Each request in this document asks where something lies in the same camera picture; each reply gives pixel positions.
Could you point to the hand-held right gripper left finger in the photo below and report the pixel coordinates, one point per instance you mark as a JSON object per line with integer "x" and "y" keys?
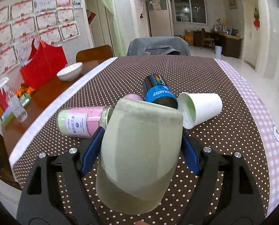
{"x": 90, "y": 150}

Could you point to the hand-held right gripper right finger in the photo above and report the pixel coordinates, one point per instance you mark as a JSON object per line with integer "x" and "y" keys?
{"x": 190, "y": 153}

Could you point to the pale green cup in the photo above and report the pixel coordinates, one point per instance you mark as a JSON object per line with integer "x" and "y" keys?
{"x": 139, "y": 154}

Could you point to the white paper cup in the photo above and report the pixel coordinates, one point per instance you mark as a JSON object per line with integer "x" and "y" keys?
{"x": 200, "y": 111}

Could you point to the pink and green bottle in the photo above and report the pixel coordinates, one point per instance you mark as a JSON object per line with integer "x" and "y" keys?
{"x": 83, "y": 121}

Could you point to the black and blue can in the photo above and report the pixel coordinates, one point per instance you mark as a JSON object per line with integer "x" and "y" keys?
{"x": 158, "y": 90}

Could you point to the white bowl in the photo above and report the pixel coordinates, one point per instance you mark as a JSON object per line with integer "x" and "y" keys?
{"x": 69, "y": 71}

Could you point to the brown polka dot tablecloth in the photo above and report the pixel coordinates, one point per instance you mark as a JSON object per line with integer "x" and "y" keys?
{"x": 153, "y": 79}

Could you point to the clear spray bottle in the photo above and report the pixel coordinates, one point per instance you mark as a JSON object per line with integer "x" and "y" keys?
{"x": 14, "y": 102}

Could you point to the red bag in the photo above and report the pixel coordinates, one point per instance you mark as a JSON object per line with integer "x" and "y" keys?
{"x": 44, "y": 64}

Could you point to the white waste bin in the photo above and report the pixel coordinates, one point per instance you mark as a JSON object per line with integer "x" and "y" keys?
{"x": 218, "y": 50}

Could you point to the grey covered chair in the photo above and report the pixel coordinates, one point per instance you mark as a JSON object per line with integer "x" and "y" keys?
{"x": 158, "y": 46}

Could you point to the cardboard box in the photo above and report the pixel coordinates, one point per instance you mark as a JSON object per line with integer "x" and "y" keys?
{"x": 189, "y": 37}

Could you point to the wooden desk chair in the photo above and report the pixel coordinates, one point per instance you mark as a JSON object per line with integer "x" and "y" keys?
{"x": 206, "y": 37}

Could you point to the wooden desk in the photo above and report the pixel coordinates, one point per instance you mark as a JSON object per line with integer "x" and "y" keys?
{"x": 223, "y": 41}

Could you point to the white refrigerator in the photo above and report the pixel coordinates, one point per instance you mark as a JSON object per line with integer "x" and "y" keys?
{"x": 160, "y": 20}

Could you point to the green curtain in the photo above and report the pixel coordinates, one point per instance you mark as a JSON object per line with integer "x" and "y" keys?
{"x": 107, "y": 9}

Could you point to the window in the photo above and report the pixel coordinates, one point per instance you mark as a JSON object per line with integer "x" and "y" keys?
{"x": 189, "y": 9}

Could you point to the red door ornament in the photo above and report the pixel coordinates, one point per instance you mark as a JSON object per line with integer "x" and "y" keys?
{"x": 256, "y": 17}

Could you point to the wall of certificates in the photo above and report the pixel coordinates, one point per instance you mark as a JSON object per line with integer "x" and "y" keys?
{"x": 29, "y": 25}

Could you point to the framed wall picture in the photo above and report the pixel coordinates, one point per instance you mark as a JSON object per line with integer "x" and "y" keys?
{"x": 232, "y": 1}

